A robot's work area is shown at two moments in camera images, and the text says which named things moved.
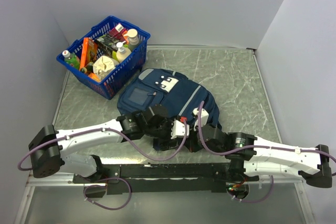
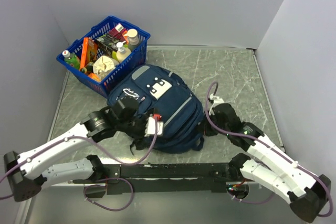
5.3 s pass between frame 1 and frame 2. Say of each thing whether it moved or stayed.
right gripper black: moved
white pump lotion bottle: stayed
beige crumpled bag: stayed
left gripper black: moved
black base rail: stayed
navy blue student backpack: moved
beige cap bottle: stayed
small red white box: stayed
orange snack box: stayed
